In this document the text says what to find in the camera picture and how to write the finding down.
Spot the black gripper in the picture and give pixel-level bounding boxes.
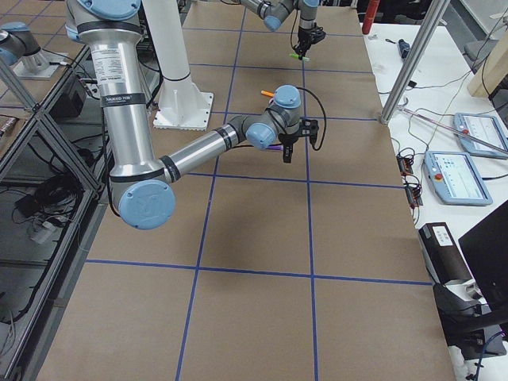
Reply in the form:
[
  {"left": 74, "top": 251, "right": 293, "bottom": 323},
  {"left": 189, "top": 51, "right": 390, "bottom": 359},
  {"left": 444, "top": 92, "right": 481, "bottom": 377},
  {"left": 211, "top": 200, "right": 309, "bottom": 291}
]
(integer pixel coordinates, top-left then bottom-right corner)
[
  {"left": 278, "top": 127, "right": 305, "bottom": 164},
  {"left": 293, "top": 26, "right": 318, "bottom": 58}
]

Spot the purple highlighter pen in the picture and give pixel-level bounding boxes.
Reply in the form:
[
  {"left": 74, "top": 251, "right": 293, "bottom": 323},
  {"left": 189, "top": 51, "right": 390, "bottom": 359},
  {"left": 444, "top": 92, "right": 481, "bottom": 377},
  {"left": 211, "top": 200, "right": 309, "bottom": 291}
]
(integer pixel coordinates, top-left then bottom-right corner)
[{"left": 266, "top": 144, "right": 283, "bottom": 151}]

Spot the green highlighter pen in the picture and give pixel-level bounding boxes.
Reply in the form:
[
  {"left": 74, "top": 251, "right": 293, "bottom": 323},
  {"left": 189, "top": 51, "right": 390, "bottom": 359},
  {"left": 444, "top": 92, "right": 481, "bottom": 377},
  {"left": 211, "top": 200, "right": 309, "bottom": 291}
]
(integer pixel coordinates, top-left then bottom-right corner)
[{"left": 289, "top": 53, "right": 310, "bottom": 62}]

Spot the orange highlighter pen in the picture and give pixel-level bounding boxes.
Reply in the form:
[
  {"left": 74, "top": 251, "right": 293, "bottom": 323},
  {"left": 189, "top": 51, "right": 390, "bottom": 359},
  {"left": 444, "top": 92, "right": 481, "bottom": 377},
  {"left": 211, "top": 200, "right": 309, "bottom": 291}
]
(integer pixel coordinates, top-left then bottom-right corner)
[{"left": 260, "top": 90, "right": 275, "bottom": 98}]

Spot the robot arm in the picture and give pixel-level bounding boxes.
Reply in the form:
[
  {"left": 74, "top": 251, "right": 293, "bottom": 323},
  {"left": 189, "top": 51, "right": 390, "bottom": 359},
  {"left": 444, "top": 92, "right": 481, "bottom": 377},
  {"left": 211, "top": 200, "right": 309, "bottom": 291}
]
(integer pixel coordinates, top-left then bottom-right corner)
[
  {"left": 237, "top": 0, "right": 326, "bottom": 61},
  {"left": 66, "top": 1, "right": 302, "bottom": 230}
]

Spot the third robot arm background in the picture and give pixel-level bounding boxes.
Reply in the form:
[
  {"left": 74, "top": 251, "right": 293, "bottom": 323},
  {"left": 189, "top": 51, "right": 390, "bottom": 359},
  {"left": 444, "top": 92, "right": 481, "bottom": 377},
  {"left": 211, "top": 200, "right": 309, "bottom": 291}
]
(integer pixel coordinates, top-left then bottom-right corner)
[{"left": 1, "top": 21, "right": 60, "bottom": 80}]

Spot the red cylinder bottle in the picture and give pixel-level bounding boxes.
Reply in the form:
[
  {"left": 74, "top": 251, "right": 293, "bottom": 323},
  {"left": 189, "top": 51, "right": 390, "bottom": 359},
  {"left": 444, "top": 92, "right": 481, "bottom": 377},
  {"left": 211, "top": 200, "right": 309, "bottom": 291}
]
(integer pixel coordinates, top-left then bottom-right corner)
[{"left": 362, "top": 0, "right": 379, "bottom": 35}]

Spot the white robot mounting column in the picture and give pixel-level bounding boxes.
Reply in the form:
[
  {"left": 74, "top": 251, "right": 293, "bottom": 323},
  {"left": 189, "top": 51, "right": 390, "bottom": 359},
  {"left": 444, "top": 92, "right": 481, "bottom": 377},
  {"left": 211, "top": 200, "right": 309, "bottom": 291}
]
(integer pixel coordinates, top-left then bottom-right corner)
[{"left": 142, "top": 0, "right": 214, "bottom": 131}]

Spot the metal grabber stick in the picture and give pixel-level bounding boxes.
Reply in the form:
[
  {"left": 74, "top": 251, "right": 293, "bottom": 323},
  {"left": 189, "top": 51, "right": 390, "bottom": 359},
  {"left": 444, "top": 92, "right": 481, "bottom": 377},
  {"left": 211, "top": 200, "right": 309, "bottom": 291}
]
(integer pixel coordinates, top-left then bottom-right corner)
[{"left": 395, "top": 104, "right": 507, "bottom": 155}]

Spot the orange circuit board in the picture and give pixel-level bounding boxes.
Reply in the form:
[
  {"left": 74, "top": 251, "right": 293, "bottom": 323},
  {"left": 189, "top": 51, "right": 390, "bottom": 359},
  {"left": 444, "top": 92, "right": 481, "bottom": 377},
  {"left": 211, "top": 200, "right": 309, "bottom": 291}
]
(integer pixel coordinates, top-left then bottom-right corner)
[{"left": 396, "top": 155, "right": 414, "bottom": 176}]

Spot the teach pendant tablet near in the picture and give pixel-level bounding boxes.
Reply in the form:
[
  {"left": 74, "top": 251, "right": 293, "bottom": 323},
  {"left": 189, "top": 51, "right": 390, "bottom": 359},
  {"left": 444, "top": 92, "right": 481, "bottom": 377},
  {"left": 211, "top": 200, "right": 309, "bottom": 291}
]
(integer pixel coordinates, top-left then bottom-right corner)
[{"left": 424, "top": 151, "right": 493, "bottom": 206}]

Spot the teach pendant tablet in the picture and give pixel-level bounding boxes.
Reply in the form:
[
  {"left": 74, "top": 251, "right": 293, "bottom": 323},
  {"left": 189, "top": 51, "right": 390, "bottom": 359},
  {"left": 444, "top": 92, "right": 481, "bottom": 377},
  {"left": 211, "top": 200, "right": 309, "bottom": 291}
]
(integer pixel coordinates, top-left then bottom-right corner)
[
  {"left": 424, "top": 151, "right": 493, "bottom": 206},
  {"left": 453, "top": 113, "right": 507, "bottom": 160}
]

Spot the brown cardboard box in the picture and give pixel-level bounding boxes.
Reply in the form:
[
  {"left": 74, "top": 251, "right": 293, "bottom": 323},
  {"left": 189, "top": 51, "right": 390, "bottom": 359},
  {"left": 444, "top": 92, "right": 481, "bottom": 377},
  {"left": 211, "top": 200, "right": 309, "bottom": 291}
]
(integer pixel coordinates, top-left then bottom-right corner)
[{"left": 418, "top": 222, "right": 472, "bottom": 286}]

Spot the teach pendant tablet far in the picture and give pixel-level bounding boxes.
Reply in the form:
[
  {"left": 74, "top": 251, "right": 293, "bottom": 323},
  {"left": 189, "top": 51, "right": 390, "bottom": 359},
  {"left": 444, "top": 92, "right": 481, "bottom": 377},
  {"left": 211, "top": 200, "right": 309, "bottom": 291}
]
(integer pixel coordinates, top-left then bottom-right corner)
[{"left": 453, "top": 113, "right": 507, "bottom": 160}]

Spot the black monitor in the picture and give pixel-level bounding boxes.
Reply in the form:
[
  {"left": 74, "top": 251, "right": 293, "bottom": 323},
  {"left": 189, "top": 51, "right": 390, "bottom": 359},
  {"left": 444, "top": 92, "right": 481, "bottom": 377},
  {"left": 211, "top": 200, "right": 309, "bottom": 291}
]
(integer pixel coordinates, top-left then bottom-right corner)
[{"left": 459, "top": 202, "right": 508, "bottom": 310}]

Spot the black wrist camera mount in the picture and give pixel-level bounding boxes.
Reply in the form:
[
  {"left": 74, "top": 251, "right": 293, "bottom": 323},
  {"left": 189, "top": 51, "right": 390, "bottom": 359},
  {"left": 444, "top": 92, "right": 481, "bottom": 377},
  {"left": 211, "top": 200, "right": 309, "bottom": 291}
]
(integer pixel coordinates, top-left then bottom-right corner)
[
  {"left": 311, "top": 24, "right": 326, "bottom": 44},
  {"left": 298, "top": 119, "right": 319, "bottom": 151}
]

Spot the aluminium frame post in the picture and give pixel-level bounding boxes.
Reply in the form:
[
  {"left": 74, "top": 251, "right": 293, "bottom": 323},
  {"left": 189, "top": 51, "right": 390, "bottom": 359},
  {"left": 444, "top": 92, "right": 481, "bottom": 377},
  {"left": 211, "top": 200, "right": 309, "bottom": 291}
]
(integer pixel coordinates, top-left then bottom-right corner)
[{"left": 379, "top": 0, "right": 450, "bottom": 125}]

